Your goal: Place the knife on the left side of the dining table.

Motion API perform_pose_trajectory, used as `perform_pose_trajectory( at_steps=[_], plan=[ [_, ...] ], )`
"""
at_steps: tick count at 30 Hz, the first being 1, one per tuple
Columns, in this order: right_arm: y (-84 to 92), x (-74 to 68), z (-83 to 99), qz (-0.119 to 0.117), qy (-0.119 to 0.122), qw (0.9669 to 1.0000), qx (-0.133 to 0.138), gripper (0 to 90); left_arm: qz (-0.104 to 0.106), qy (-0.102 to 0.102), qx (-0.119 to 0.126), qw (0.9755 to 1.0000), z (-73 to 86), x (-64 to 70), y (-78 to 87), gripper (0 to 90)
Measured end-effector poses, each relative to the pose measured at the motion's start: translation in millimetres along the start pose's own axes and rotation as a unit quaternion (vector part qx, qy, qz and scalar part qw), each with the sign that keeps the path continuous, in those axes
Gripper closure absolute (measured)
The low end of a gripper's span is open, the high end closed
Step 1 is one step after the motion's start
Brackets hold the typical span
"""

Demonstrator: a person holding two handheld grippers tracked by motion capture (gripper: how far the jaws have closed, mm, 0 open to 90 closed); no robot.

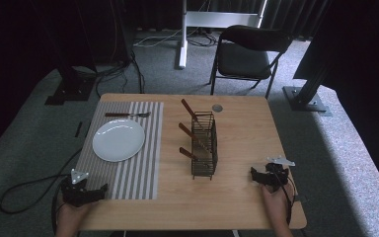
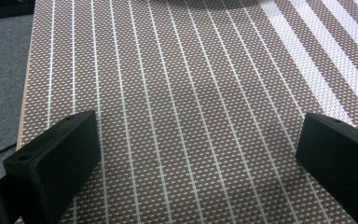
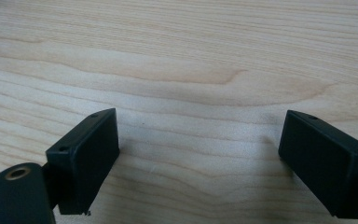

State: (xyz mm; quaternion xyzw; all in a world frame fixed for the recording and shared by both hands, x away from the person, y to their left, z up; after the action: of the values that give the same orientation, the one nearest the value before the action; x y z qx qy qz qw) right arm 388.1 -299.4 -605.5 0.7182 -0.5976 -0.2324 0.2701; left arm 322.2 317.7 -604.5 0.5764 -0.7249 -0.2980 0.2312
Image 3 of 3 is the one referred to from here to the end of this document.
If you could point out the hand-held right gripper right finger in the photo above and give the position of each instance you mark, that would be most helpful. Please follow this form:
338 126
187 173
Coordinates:
323 161

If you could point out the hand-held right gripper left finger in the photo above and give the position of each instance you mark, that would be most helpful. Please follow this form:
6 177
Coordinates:
85 158

